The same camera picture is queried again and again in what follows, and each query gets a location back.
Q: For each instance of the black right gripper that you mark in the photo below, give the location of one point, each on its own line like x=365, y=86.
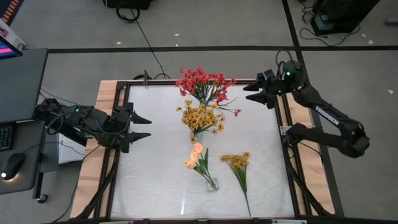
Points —
x=272, y=88

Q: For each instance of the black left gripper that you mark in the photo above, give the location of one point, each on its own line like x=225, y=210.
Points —
x=119, y=130

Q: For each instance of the square cut-glass vase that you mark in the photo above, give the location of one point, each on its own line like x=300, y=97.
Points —
x=214, y=187

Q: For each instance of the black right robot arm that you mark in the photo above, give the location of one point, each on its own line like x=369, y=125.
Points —
x=326, y=113

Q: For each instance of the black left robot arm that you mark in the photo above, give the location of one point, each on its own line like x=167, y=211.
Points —
x=90, y=119

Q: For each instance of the diamond-cut round glass vase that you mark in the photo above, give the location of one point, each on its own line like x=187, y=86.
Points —
x=196, y=137

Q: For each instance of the white computer case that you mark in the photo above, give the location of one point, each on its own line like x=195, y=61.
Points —
x=70, y=152

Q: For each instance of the light wooden table board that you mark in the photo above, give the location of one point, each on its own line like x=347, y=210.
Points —
x=88, y=186

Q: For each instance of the black equipment tower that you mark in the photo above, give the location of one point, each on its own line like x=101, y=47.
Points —
x=342, y=12

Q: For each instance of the black caster wheel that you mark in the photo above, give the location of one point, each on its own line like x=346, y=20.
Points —
x=42, y=198

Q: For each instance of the grey office desk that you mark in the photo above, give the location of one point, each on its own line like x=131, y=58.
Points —
x=21, y=87

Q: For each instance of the black case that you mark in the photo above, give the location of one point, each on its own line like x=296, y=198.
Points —
x=127, y=3

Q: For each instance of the black computer mouse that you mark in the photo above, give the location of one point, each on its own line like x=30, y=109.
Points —
x=13, y=166

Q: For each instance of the black computer keyboard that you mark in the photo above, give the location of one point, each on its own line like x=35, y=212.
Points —
x=5, y=137

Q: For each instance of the computer monitor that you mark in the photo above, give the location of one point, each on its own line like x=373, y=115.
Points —
x=7, y=49

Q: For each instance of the black orange striped mat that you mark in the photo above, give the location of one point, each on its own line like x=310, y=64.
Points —
x=12, y=7

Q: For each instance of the black aluminium table frame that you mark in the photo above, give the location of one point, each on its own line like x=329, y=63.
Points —
x=155, y=82

